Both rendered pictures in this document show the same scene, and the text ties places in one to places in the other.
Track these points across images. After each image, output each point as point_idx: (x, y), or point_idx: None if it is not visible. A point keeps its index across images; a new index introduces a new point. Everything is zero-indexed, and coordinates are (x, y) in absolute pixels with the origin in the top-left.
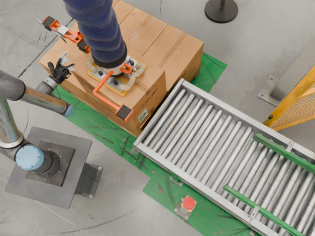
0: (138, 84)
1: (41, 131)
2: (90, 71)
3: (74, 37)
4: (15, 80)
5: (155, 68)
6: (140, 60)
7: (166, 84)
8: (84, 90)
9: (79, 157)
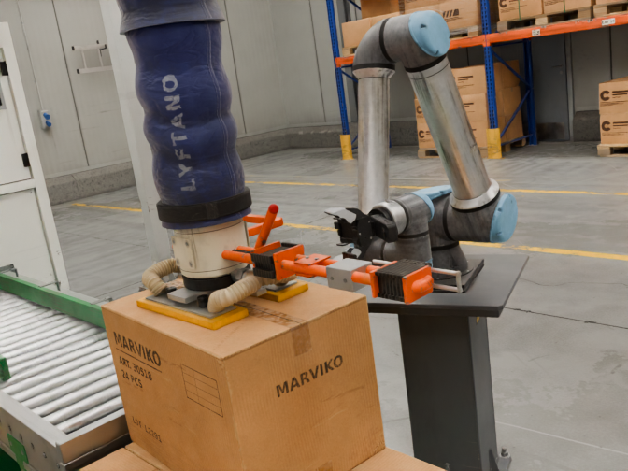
0: (182, 286)
1: (469, 302)
2: (294, 284)
3: (309, 257)
4: (357, 49)
5: (118, 306)
6: (146, 313)
7: (115, 462)
8: (392, 449)
9: (370, 286)
